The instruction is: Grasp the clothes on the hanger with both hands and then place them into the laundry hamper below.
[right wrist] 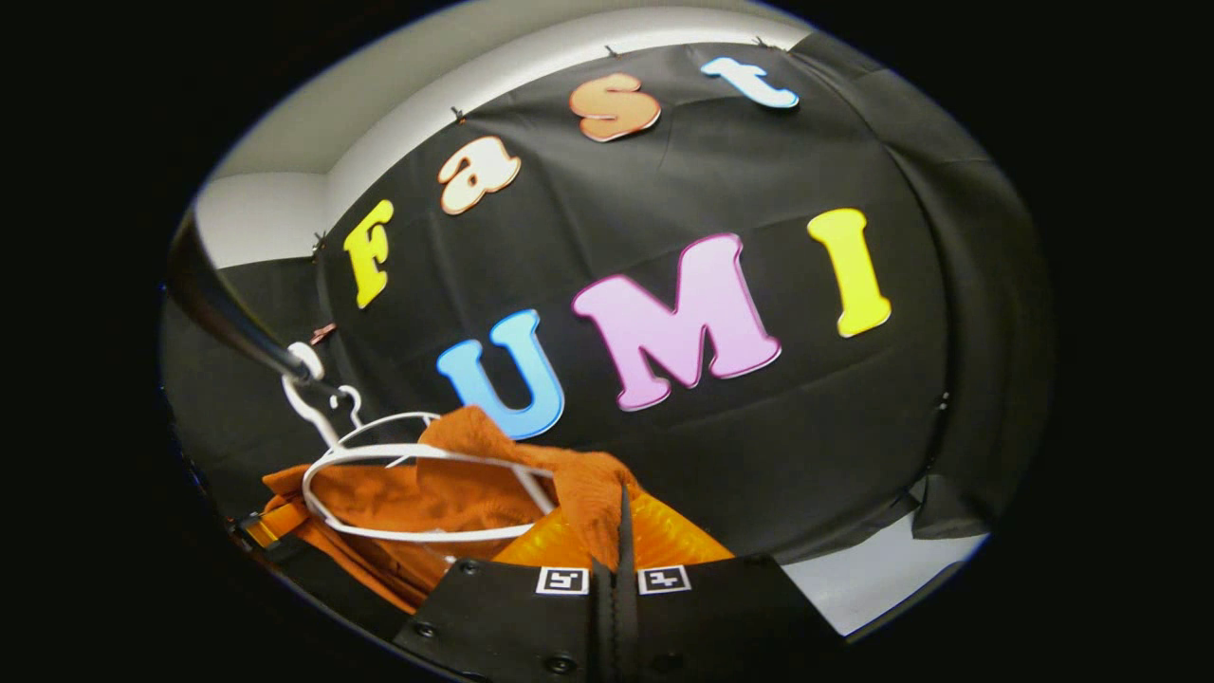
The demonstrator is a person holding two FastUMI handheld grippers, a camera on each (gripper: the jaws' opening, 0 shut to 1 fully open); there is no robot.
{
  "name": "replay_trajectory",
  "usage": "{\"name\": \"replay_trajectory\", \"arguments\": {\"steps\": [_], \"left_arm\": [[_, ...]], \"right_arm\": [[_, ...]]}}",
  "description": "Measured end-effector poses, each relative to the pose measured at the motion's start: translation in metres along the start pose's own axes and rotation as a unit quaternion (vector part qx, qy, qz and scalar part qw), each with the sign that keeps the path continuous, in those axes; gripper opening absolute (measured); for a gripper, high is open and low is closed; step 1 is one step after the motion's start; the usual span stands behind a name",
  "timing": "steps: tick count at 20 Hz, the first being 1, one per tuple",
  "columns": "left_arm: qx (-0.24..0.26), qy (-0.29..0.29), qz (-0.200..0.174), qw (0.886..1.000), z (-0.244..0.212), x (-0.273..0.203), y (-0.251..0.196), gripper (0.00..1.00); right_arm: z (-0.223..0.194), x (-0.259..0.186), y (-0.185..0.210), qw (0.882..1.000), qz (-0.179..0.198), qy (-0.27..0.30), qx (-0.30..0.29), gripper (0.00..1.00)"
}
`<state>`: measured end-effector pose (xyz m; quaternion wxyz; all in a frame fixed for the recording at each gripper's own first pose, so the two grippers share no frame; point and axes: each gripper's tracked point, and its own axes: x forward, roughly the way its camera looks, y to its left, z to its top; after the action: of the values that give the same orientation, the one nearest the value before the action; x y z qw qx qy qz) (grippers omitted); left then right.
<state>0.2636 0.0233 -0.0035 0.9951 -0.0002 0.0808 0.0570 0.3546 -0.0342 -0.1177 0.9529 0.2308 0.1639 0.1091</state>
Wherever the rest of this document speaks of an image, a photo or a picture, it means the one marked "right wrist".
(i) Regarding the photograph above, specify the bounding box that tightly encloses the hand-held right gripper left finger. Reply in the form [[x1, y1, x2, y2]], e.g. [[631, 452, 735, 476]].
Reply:
[[392, 512, 619, 683]]

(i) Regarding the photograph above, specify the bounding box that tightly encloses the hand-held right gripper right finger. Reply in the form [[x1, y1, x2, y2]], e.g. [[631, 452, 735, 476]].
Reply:
[[615, 482, 847, 683]]

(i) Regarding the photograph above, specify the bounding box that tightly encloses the orange corduroy shirt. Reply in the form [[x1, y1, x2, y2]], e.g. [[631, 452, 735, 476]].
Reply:
[[258, 406, 648, 616]]

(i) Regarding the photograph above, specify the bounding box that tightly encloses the white clothes hanger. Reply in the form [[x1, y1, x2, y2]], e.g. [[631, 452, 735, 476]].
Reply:
[[327, 384, 444, 466], [282, 341, 557, 545]]

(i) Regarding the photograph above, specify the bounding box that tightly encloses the empty white clothes hanger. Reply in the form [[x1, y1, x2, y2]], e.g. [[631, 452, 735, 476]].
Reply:
[[327, 384, 444, 466]]

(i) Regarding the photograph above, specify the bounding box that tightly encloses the black clothes rack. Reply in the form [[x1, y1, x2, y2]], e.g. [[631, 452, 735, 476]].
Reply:
[[165, 213, 344, 392]]

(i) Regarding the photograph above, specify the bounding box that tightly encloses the black backdrop cloth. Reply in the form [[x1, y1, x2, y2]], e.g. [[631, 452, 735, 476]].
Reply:
[[161, 33, 1054, 570]]

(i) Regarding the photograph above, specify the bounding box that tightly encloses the row of black backdrop clips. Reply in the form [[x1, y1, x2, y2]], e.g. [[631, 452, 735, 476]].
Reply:
[[311, 36, 774, 259]]

